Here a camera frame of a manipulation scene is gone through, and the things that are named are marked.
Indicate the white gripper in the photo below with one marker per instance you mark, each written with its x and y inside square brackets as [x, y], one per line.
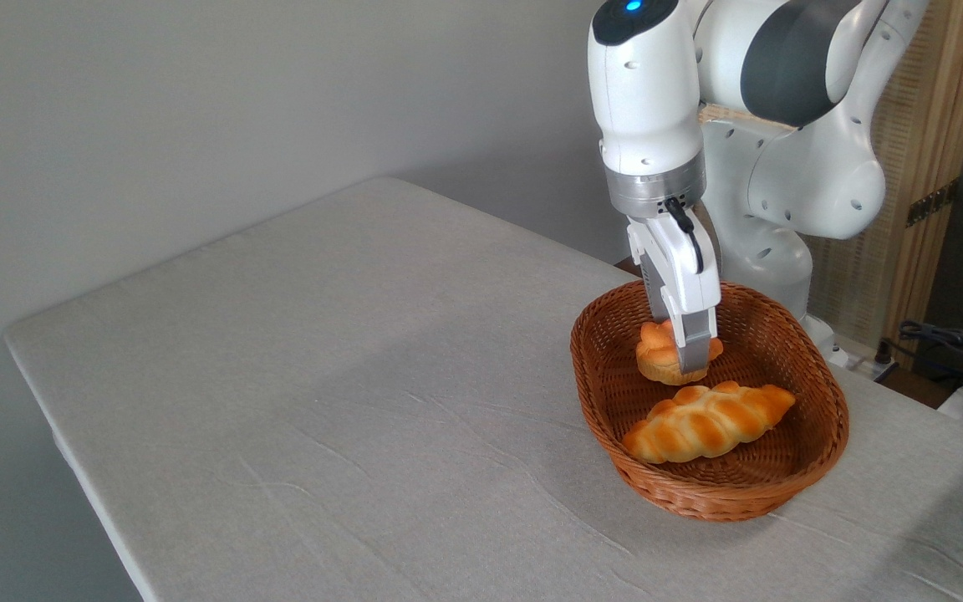
[695, 267]

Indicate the round flower-shaped bread bun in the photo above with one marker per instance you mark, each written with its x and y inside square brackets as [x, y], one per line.
[657, 355]

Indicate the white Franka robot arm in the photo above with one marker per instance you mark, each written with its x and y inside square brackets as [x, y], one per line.
[649, 100]

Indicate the long braided bread loaf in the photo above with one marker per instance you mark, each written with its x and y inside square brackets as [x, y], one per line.
[707, 422]

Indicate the dark wooden furniture corner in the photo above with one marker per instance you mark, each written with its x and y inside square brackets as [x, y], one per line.
[628, 267]

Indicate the brown wicker basket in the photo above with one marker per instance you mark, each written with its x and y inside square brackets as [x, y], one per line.
[699, 493]

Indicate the white power strip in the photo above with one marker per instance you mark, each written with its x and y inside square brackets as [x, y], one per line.
[862, 361]

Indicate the dark metal screen hinge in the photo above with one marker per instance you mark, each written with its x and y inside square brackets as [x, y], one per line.
[931, 203]

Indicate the grey tablecloth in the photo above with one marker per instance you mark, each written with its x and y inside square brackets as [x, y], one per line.
[281, 418]

